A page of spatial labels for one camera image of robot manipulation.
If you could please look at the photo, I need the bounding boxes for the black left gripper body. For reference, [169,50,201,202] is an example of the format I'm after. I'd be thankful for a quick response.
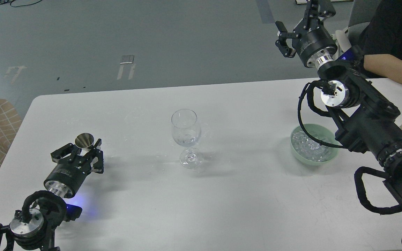
[44,155,91,198]

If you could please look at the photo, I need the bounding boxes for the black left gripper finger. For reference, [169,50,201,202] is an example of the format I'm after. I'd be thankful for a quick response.
[50,143,81,163]
[86,138,104,174]

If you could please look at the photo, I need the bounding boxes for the clear ice cubes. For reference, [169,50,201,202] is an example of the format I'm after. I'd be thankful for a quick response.
[291,130,332,162]

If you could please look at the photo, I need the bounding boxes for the person in black shirt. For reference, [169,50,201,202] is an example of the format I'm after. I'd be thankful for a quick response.
[359,0,402,84]

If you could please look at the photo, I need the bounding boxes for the black floor cables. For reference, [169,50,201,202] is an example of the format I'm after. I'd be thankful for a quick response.
[0,0,43,14]

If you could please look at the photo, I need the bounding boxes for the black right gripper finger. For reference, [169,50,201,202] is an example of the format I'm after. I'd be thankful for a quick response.
[300,0,336,30]
[275,21,300,58]

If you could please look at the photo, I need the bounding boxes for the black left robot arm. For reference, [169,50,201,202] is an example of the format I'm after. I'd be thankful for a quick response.
[0,138,104,251]

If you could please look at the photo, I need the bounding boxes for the green bowl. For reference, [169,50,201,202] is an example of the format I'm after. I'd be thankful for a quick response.
[290,124,338,166]

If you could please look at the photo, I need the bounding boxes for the grey office chair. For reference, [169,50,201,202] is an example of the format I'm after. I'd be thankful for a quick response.
[332,0,381,56]

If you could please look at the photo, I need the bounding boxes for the clear wine glass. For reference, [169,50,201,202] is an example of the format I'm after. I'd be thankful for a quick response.
[171,109,203,170]

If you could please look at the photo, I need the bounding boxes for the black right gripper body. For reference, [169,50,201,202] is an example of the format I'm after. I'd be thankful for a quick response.
[292,23,337,68]

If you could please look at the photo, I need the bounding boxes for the steel double jigger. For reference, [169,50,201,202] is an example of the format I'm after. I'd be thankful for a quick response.
[74,133,95,151]

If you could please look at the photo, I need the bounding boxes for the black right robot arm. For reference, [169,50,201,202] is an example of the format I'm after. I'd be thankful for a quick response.
[275,0,402,215]

